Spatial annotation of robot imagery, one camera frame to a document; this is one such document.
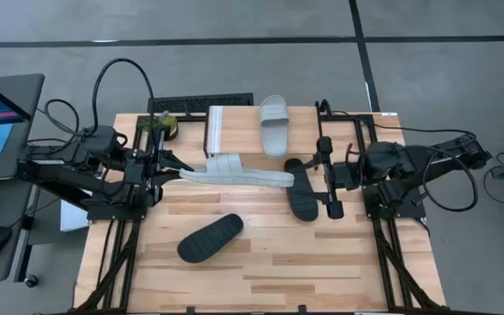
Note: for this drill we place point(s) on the grey desk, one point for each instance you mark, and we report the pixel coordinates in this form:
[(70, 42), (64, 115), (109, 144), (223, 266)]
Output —
[(20, 92)]

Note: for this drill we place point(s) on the black rubber slide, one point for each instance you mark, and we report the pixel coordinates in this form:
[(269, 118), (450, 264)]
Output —
[(210, 238), (300, 192)]

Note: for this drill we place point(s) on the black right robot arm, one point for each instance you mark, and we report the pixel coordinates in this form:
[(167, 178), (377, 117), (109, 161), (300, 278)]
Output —
[(409, 162)]

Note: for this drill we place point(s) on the wooden shelf with black frame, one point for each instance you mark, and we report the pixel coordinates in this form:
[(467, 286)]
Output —
[(239, 131)]

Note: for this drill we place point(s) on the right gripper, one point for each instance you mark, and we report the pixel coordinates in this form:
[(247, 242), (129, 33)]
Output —
[(348, 175)]

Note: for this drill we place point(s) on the potted succulent plant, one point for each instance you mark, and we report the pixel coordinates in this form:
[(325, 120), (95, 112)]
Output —
[(169, 122)]

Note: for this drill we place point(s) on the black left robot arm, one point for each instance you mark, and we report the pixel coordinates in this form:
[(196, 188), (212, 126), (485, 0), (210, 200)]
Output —
[(59, 175)]

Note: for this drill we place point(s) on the black perforated floor mat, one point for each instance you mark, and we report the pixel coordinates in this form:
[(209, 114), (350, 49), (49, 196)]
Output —
[(199, 104)]

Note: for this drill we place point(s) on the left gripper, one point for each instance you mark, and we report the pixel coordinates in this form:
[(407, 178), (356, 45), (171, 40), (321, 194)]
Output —
[(140, 172)]

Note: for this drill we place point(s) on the white paper sheet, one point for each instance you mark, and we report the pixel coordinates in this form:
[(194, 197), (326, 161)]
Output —
[(70, 219)]

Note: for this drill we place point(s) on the black aluminium station frame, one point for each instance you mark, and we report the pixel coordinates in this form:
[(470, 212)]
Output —
[(125, 280)]

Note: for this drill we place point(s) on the grey rubber slide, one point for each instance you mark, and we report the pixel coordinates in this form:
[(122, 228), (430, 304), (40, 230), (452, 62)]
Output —
[(274, 131), (234, 172)]

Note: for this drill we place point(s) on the black caster wheel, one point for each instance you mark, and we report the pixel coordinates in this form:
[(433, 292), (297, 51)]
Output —
[(31, 280)]

